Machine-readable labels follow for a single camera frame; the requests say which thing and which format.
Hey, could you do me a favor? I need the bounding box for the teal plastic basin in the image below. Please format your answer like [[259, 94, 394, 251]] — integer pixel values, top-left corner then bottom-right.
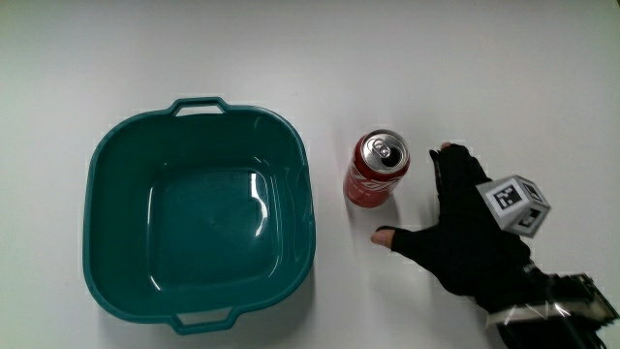
[[81, 96, 317, 336]]

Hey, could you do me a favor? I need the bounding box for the red cola can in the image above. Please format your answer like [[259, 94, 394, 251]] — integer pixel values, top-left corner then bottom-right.
[[343, 129, 412, 209]]

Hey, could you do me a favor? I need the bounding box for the person's right hand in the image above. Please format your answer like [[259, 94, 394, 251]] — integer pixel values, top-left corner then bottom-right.
[[370, 142, 552, 313]]

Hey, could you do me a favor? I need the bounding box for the white desk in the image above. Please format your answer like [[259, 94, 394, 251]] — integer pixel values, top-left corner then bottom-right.
[[0, 0, 620, 349]]

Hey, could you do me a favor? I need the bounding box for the person's right forearm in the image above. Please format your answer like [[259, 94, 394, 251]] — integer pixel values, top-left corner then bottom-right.
[[486, 271, 620, 349]]

